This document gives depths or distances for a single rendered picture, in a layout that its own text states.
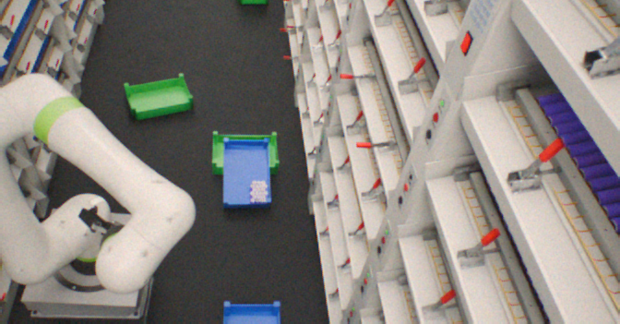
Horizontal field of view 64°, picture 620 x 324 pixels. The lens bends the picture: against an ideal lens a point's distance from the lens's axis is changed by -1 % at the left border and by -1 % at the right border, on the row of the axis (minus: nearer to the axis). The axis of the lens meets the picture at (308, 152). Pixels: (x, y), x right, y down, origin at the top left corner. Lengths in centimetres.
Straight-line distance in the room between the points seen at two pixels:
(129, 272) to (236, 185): 129
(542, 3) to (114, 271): 83
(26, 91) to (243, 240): 117
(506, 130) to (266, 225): 151
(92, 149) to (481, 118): 75
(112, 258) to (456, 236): 63
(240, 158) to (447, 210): 148
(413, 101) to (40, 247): 97
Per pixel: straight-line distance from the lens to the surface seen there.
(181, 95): 272
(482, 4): 81
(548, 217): 72
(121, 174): 107
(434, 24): 101
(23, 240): 139
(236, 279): 203
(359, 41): 159
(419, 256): 111
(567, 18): 70
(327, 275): 197
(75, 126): 115
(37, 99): 121
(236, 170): 227
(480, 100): 85
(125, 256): 102
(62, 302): 164
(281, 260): 209
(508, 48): 81
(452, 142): 92
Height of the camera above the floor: 179
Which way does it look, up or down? 47 degrees down
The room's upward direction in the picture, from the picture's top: 11 degrees clockwise
